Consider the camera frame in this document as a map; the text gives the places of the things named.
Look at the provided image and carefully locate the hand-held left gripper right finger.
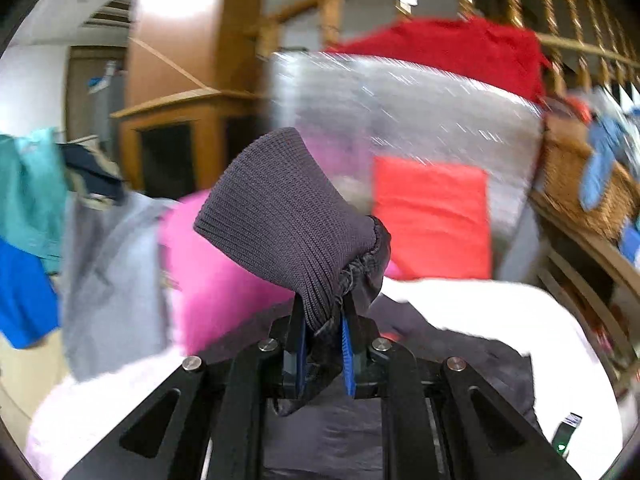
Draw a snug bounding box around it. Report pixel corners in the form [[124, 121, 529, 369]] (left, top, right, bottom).
[[342, 300, 582, 480]]

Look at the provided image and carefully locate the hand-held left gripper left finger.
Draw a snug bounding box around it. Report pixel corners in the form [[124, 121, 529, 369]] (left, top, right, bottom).
[[62, 304, 308, 480]]

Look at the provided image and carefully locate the dark grey jacket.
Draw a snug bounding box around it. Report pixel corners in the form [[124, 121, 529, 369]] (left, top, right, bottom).
[[192, 127, 540, 480]]

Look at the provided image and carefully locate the pink pillow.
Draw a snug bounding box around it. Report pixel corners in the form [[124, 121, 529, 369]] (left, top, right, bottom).
[[159, 190, 302, 357]]

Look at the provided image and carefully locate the white textured blanket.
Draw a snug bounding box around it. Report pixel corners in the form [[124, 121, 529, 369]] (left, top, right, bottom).
[[25, 275, 623, 480]]

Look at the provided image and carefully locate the red pillow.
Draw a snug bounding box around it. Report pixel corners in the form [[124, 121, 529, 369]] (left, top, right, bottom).
[[372, 156, 494, 281]]

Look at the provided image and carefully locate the grey garment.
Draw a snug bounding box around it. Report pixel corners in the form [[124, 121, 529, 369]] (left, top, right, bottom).
[[60, 192, 177, 382]]

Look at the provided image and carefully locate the wicker basket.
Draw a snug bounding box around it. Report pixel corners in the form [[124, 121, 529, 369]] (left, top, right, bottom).
[[537, 110, 640, 242]]

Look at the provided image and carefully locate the silver foil mat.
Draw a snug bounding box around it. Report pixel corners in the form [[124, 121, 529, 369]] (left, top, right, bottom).
[[270, 50, 547, 281]]

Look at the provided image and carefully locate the light blue cloth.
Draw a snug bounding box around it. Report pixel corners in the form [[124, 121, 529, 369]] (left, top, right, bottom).
[[579, 107, 640, 212]]

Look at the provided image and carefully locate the wooden cabinet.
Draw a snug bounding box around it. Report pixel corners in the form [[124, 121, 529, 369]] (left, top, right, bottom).
[[110, 87, 271, 202], [125, 0, 267, 107]]

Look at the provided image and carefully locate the navy garment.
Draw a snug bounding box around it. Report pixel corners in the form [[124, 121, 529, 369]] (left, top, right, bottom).
[[57, 142, 126, 207]]

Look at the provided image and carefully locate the bright blue garment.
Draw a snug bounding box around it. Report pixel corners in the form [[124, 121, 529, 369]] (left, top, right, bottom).
[[0, 237, 62, 351]]

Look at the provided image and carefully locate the teal garment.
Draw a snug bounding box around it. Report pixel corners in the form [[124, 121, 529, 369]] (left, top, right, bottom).
[[0, 127, 69, 274]]

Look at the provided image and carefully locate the red garment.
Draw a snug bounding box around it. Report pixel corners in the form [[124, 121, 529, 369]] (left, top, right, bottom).
[[325, 16, 552, 104]]

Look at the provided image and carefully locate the wooden railing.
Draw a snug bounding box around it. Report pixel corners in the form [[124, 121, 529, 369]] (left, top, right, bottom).
[[255, 0, 640, 111]]

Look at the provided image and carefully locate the brown door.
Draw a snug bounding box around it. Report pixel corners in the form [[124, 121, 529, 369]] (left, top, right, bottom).
[[65, 45, 129, 142]]

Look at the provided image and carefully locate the ceiling air vent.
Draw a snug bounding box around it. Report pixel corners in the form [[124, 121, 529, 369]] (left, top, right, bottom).
[[82, 0, 139, 27]]

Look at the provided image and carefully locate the wooden bed frame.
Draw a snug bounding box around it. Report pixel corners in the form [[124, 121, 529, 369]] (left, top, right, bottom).
[[529, 190, 640, 392]]

